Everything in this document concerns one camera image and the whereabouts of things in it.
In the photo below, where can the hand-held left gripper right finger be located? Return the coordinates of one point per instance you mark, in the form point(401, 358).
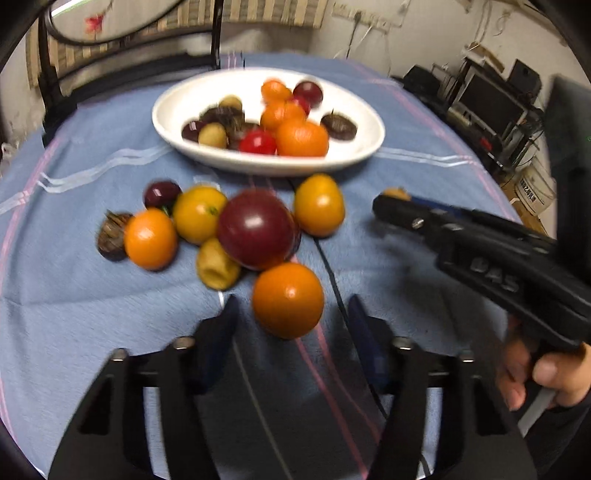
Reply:
point(364, 337)

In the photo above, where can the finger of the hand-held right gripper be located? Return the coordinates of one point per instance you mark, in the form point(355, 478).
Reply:
point(438, 208)
point(401, 214)

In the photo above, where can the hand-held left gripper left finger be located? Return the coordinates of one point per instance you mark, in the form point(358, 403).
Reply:
point(221, 332)

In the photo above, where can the tan longan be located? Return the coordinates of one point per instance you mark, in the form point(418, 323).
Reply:
point(230, 102)
point(397, 193)
point(217, 263)
point(212, 135)

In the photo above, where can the small orange tomato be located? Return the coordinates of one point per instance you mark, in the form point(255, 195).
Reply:
point(288, 300)
point(150, 238)

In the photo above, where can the dark brown water chestnut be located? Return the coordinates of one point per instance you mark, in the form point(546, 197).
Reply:
point(240, 133)
point(110, 237)
point(338, 127)
point(221, 114)

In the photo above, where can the orange tangerine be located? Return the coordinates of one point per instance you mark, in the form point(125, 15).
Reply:
point(273, 90)
point(279, 115)
point(302, 138)

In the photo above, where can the small dark purple plum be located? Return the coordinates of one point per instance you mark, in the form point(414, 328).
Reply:
point(190, 130)

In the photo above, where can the white oval plate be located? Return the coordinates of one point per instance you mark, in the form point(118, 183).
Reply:
point(184, 101)

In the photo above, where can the person's right forearm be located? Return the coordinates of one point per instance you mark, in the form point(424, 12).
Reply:
point(568, 443)

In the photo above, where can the person's right hand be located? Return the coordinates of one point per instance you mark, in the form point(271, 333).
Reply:
point(563, 378)

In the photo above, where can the black media stand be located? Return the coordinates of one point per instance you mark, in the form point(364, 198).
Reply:
point(466, 136)

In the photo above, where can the yellow tomato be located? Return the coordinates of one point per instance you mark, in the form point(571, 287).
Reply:
point(199, 214)
point(319, 204)

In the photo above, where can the white printed bucket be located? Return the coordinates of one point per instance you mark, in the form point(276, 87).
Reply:
point(533, 191)

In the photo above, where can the large dark purple tomato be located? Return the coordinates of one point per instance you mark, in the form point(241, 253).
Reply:
point(256, 229)

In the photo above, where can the black monitor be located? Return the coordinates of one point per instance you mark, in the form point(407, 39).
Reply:
point(489, 101)

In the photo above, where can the blue striped tablecloth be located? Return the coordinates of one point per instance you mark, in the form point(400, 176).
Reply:
point(69, 323)

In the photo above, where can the black speaker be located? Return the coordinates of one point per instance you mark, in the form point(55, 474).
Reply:
point(524, 76)

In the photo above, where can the white power strip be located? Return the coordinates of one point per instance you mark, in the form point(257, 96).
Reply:
point(371, 21)

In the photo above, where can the striped beige curtain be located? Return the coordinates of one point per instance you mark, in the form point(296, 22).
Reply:
point(258, 9)

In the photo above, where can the black metal chair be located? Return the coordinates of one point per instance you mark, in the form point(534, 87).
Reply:
point(92, 18)

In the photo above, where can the white wall socket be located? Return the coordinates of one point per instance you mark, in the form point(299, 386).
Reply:
point(339, 8)

